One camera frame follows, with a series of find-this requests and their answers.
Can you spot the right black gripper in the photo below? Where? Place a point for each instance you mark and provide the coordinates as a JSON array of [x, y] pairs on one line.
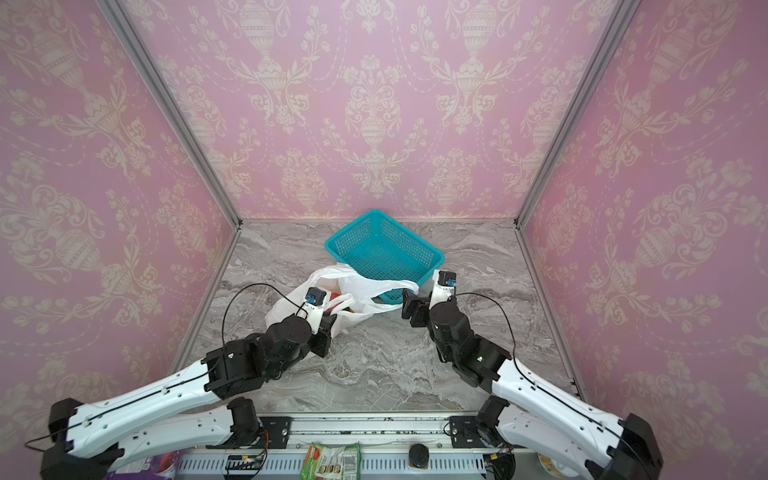
[[417, 309]]

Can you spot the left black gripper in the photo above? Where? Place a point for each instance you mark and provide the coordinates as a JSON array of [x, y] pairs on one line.
[[326, 335]]

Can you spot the white plastic bag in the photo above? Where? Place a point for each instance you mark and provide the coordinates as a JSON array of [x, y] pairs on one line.
[[352, 297]]

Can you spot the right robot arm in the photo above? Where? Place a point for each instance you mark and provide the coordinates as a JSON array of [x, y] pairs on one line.
[[525, 410]]

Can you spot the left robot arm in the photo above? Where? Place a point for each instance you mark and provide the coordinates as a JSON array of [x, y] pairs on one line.
[[203, 405]]

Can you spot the teal plastic basket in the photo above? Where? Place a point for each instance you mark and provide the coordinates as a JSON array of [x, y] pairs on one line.
[[378, 247]]

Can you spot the green snack packet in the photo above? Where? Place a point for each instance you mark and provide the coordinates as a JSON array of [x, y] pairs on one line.
[[332, 462]]

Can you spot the black-lidded jar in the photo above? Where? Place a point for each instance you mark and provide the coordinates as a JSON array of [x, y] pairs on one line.
[[418, 456]]

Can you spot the purple snack packet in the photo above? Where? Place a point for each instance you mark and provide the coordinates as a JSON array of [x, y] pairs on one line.
[[159, 467]]

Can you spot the white-lidded can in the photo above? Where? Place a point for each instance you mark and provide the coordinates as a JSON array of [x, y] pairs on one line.
[[552, 468]]

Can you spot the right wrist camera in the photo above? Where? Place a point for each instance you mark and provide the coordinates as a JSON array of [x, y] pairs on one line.
[[445, 285]]

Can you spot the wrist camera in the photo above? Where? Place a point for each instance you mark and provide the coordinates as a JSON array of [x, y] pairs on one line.
[[445, 285], [315, 303]]

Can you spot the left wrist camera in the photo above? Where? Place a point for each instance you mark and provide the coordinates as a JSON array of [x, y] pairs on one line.
[[315, 303]]

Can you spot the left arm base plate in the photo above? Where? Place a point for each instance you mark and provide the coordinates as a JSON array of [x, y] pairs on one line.
[[271, 432]]

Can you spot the aluminium front rail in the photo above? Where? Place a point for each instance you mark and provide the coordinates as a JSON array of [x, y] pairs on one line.
[[372, 429]]

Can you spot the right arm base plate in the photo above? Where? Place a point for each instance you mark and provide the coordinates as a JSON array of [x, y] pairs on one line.
[[467, 432]]

